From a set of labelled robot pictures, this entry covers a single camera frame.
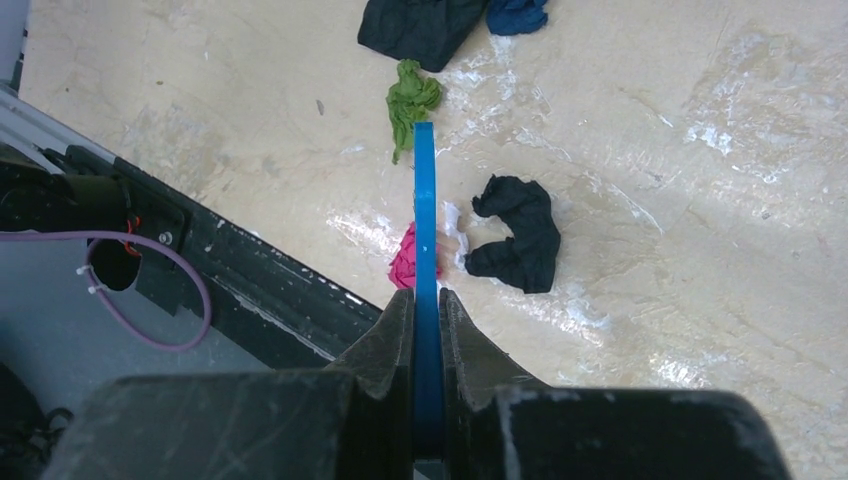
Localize long black paper strip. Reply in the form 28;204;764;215
357;0;488;73

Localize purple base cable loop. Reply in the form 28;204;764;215
0;229;213;354

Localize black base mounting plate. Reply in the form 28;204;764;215
39;145;382;369

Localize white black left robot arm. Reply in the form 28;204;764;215
1;144;130;233

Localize pink crumpled paper near bucket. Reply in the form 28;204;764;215
388;222;416;290

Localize blue hand brush black bristles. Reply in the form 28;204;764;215
412;122;445;460

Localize green and pink paper scrap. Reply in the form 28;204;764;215
386;59;443;165

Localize small blue paper scrap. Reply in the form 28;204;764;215
485;0;548;36

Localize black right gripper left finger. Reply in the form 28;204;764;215
327;289;414;479

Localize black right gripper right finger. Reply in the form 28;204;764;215
439;288;547;479

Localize black crumpled paper scrap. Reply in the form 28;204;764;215
464;175;562;294

